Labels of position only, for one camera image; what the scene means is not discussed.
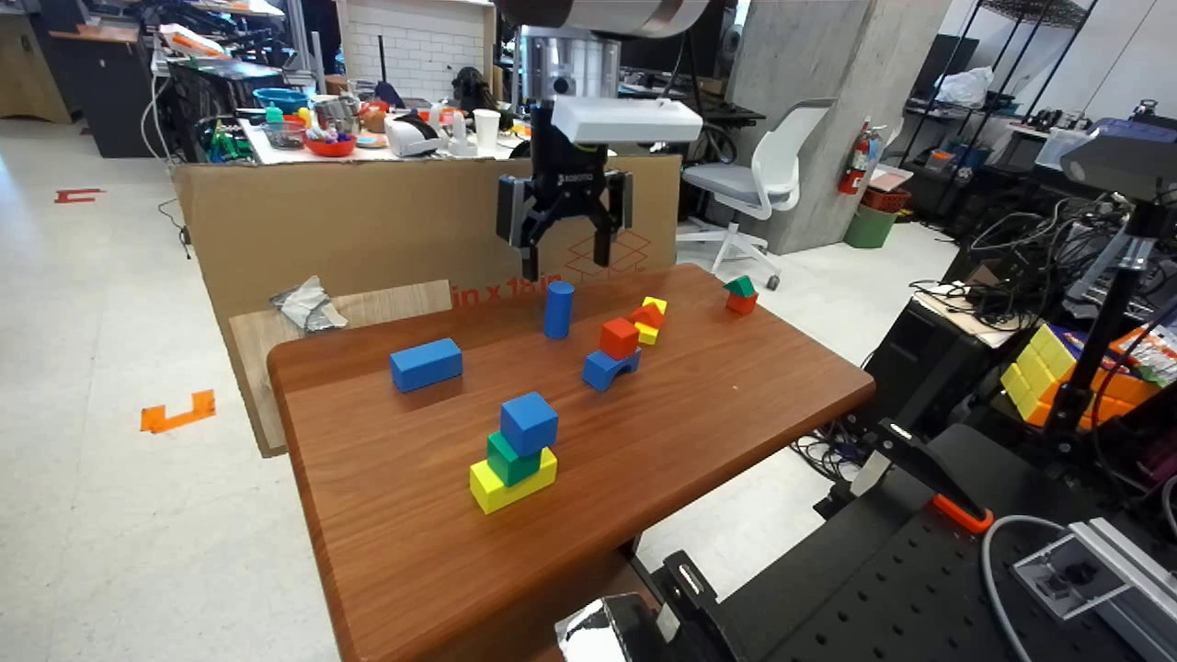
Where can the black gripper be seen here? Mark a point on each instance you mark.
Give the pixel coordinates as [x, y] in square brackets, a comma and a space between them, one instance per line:
[572, 180]

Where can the blue cylindrical block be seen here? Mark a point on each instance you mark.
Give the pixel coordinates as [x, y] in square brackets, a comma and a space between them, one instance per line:
[561, 314]

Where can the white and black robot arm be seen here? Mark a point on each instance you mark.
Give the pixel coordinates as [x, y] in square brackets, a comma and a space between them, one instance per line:
[628, 118]

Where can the small orange cube block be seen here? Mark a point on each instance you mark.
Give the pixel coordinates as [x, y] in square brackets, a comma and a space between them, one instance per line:
[650, 317]

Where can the yellow long flat block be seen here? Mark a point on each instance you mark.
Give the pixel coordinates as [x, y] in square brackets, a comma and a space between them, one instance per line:
[644, 337]

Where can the blue arch block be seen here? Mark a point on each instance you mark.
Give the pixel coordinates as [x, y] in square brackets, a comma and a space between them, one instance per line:
[600, 373]

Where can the light green cube block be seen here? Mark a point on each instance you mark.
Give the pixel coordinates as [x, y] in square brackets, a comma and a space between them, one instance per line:
[742, 288]

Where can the orange block under green cube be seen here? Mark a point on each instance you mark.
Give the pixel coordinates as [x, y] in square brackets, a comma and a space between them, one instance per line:
[742, 308]

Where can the blue cube block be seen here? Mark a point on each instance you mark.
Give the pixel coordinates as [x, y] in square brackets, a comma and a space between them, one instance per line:
[532, 425]

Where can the blue rectangular block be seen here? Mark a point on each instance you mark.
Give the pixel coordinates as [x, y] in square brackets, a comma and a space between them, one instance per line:
[427, 365]

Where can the dark green cube block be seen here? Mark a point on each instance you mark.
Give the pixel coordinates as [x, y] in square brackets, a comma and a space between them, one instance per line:
[506, 465]

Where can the yellow short block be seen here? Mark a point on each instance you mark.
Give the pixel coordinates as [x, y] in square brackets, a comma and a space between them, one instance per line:
[502, 495]

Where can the white cup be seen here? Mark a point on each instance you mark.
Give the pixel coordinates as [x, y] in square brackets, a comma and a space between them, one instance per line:
[486, 129]

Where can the cluttered white table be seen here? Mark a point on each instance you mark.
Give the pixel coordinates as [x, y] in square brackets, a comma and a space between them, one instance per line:
[407, 143]

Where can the white office chair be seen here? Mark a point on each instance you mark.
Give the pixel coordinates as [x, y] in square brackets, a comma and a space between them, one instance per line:
[768, 171]

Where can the large cardboard panel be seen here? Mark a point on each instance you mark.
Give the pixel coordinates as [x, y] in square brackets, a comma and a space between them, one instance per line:
[342, 227]

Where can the red bowl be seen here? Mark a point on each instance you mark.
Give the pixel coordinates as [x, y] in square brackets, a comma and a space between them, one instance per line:
[333, 144]

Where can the crumpled grey paper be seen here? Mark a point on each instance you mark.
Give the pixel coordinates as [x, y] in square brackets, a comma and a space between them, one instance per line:
[312, 308]

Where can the green bin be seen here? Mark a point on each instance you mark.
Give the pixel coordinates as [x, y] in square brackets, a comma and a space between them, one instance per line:
[870, 227]

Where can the red fire extinguisher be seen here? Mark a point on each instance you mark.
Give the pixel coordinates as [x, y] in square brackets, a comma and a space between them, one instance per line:
[864, 156]

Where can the black perforated breadboard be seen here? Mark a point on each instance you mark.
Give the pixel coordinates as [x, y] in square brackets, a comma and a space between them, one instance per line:
[886, 590]

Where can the yellow foam piece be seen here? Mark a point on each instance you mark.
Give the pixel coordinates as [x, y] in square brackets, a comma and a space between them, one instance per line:
[1039, 373]

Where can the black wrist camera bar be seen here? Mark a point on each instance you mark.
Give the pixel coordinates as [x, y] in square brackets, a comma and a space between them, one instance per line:
[508, 208]

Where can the black camera stand pole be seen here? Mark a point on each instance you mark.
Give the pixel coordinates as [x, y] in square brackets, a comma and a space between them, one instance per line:
[1099, 343]

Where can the aluminium bracket plate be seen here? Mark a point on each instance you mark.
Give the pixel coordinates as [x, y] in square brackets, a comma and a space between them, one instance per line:
[1079, 576]

